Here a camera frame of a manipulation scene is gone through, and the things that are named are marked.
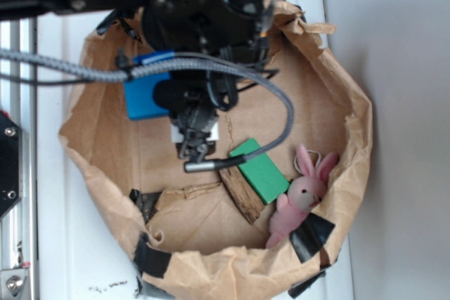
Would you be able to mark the brown wood piece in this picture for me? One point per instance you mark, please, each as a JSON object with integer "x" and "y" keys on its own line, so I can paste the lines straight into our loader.
{"x": 242, "y": 193}

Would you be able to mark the green rectangular block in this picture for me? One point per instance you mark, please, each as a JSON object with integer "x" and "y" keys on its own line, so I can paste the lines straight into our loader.
{"x": 264, "y": 177}

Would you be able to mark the pink plush bunny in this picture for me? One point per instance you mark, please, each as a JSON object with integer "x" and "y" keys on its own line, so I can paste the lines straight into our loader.
{"x": 303, "y": 194}

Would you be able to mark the brown paper bag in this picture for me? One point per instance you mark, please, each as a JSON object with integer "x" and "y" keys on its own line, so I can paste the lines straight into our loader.
{"x": 183, "y": 231}

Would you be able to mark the blue rectangular block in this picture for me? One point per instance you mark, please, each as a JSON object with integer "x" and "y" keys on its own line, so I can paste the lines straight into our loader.
{"x": 139, "y": 97}

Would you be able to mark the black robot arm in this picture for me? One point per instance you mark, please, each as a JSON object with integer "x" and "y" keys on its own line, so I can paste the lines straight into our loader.
{"x": 127, "y": 14}

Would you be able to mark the black mounting plate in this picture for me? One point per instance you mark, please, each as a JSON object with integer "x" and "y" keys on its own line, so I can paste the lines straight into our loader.
{"x": 10, "y": 164}

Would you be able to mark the aluminium frame rail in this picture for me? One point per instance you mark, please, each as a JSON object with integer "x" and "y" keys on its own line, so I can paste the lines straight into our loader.
{"x": 19, "y": 257}

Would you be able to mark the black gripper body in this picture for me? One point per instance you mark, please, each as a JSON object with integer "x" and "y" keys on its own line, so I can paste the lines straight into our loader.
{"x": 232, "y": 30}

